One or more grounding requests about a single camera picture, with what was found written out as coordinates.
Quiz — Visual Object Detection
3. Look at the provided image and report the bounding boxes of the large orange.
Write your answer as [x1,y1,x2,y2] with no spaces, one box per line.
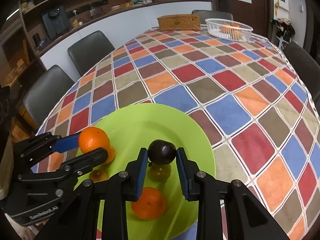
[78,127,110,153]

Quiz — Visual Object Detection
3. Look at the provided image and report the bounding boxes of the dark plum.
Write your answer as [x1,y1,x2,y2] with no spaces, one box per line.
[148,139,177,165]

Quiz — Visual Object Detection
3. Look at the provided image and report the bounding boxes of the dark chair near left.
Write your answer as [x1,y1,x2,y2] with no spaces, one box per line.
[23,65,74,127]

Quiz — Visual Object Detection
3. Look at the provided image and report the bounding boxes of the dark chair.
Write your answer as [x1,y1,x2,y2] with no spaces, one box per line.
[283,42,320,101]
[67,30,114,76]
[23,65,74,127]

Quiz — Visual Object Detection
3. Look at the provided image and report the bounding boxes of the checkered colourful tablecloth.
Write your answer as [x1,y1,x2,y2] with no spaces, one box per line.
[39,28,319,239]

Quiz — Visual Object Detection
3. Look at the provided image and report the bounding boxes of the black coffee machine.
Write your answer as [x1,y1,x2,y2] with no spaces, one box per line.
[42,6,72,40]

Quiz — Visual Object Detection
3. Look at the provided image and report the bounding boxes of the dark chair right side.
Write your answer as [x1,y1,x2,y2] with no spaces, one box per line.
[283,42,320,101]

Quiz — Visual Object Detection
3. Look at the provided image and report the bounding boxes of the dark chair far end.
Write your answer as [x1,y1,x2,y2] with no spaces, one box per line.
[192,10,233,24]

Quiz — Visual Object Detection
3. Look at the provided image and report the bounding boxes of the white plastic basket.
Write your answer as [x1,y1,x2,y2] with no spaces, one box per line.
[206,18,253,42]

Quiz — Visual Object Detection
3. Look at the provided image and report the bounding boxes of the oranges in basket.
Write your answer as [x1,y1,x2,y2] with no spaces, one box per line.
[220,23,242,41]

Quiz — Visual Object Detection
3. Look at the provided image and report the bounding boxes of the brown wooden door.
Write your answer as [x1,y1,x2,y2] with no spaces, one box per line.
[214,0,273,39]

